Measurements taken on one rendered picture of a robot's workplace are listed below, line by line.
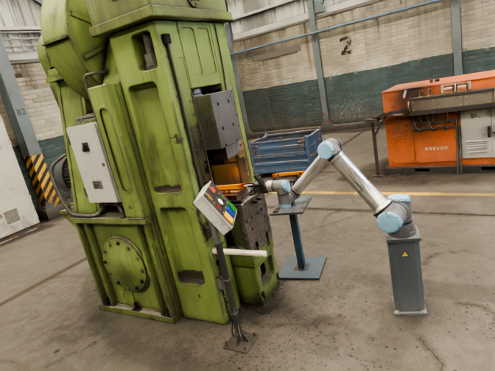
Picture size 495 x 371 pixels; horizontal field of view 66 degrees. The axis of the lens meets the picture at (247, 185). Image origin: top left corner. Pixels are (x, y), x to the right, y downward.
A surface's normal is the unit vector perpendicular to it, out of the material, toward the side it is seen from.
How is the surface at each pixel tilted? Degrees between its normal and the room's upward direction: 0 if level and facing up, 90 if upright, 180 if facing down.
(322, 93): 90
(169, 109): 89
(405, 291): 90
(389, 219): 94
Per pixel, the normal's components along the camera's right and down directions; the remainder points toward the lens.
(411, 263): -0.25, 0.31
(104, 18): -0.47, 0.33
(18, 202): 0.81, 0.00
